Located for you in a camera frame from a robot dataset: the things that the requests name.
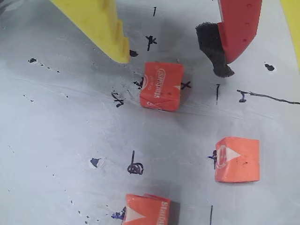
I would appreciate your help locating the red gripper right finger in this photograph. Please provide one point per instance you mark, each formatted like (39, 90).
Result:
(239, 28)

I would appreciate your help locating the white marked table cloth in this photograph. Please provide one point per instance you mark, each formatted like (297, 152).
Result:
(58, 117)

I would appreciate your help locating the yellow three-compartment box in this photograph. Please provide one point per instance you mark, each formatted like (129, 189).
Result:
(294, 23)

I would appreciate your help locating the orange Starburst candy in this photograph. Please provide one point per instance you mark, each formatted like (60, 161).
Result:
(159, 86)
(239, 161)
(145, 211)

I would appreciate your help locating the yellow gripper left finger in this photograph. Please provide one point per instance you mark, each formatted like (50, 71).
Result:
(93, 18)

